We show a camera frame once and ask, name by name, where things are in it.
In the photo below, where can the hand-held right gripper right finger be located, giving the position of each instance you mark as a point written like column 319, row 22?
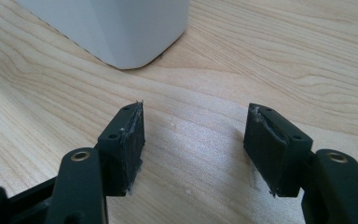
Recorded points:
column 273, row 152

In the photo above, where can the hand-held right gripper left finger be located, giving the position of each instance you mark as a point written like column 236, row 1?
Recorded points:
column 124, row 155

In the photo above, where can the white plastic storage container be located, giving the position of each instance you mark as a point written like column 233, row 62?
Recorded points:
column 115, row 31

